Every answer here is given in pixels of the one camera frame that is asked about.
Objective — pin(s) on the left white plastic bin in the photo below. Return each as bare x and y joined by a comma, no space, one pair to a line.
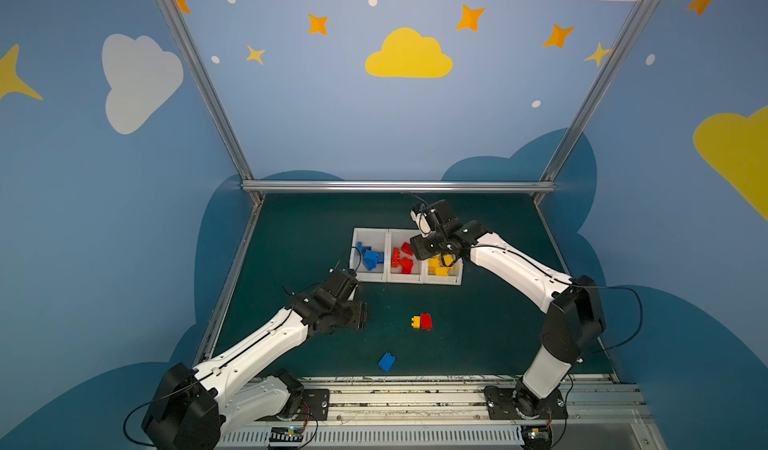
374,238

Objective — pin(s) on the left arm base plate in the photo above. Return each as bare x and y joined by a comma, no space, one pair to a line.
310,403

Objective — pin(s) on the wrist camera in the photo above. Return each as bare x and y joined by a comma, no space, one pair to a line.
341,285
436,217

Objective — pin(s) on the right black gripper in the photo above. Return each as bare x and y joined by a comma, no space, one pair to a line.
429,249

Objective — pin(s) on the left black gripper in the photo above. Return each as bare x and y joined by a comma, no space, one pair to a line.
355,314

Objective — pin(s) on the white plastic bin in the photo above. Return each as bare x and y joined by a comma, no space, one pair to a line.
454,279
374,238
395,238

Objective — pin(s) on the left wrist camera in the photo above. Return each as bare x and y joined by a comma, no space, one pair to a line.
341,285

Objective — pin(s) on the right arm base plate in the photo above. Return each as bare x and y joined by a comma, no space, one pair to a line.
520,404

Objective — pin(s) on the right white plastic bin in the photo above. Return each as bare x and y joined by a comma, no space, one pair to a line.
454,279

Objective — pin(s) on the aluminium frame right post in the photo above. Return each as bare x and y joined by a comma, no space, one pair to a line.
637,19

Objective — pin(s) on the right circuit board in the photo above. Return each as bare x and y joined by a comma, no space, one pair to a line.
536,438

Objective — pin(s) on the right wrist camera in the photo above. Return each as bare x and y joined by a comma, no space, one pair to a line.
436,217

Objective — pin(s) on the blue lego brick top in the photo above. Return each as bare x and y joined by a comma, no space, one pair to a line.
370,262

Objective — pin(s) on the circuit board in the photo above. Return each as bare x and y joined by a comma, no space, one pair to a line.
536,438
285,437

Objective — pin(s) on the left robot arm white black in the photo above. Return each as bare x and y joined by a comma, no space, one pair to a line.
194,407

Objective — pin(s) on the aluminium frame left post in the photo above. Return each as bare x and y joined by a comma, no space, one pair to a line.
176,23

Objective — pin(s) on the aluminium frame post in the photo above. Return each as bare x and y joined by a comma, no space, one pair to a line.
176,23
637,19

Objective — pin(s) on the blue lego brick bottom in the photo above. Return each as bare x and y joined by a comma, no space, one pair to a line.
387,361

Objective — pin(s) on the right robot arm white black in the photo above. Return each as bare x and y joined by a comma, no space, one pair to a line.
574,317

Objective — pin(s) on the aluminium frame back bar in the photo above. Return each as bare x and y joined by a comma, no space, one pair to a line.
309,186

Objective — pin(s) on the aluminium mounting rail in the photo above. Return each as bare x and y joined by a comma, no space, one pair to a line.
421,412

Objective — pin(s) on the middle white plastic bin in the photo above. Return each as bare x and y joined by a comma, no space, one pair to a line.
395,238

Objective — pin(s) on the left circuit board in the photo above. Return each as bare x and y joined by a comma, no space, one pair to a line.
285,437

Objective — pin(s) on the long red lego brick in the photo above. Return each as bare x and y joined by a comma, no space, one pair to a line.
395,258

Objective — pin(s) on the red lego brick low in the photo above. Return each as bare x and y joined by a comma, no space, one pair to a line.
406,266

